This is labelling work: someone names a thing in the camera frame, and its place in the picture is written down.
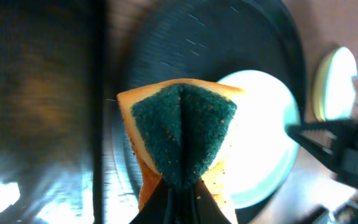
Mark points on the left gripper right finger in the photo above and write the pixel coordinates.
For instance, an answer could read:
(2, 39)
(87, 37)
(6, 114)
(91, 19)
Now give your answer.
(203, 208)

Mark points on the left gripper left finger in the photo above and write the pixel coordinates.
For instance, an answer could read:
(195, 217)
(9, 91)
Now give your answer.
(159, 207)

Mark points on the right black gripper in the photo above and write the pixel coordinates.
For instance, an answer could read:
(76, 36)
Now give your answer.
(333, 143)

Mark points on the light blue plate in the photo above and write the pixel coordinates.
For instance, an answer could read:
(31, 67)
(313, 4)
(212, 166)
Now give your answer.
(260, 154)
(333, 92)

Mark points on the yellow green scrub sponge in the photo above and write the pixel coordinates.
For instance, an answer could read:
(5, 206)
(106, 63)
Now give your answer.
(178, 133)

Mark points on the black round tray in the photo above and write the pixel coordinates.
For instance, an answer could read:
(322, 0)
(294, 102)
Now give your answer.
(211, 39)

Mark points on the black rectangular tray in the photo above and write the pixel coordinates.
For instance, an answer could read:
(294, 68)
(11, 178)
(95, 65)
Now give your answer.
(46, 111)

